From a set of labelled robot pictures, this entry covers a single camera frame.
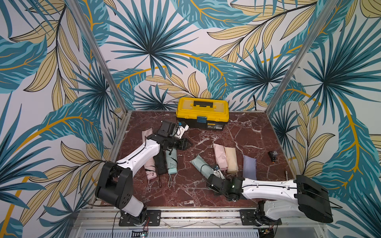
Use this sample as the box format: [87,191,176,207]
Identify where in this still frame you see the mint sleeved umbrella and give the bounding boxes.
[165,149,178,175]
[190,155,214,179]

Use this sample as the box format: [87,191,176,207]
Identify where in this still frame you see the pink umbrella sleeve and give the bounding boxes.
[141,128,153,143]

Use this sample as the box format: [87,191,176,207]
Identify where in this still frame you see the black sleeved umbrella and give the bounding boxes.
[153,151,168,175]

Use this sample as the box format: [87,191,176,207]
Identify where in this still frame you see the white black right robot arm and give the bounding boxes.
[207,175,333,227]

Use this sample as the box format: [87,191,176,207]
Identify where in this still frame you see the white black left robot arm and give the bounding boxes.
[95,121,191,218]

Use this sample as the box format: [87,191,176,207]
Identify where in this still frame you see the pink sleeved umbrella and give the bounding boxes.
[213,143,228,171]

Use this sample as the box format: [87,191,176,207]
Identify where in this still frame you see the lavender sleeved umbrella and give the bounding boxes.
[243,155,257,180]

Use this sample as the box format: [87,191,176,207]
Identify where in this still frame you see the beige sleeved umbrella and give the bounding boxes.
[224,147,239,174]

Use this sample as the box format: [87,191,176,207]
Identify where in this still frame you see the yellow black toolbox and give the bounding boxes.
[176,97,229,131]

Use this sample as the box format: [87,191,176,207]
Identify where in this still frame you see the small black electrical part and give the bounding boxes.
[268,151,278,163]

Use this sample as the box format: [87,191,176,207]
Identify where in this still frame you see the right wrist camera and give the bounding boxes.
[213,169,225,179]

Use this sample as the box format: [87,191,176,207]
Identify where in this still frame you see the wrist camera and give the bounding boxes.
[213,169,225,179]
[176,122,189,139]

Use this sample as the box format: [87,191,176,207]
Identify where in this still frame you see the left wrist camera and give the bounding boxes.
[176,122,189,139]

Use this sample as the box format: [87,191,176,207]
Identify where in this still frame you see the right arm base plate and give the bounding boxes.
[240,208,282,226]

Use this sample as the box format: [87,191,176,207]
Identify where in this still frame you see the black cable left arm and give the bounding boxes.
[79,160,105,207]

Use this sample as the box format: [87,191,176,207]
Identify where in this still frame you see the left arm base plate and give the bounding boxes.
[119,209,161,227]

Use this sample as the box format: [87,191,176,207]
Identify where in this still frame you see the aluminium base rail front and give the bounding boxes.
[69,207,329,238]

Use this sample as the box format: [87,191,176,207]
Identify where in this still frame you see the aluminium frame rail left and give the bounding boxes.
[64,0,129,114]

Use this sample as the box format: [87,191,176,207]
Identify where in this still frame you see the aluminium frame rail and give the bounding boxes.
[64,0,129,114]
[265,0,338,116]

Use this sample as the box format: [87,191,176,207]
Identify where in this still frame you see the aluminium frame rail right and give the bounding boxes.
[265,0,338,116]

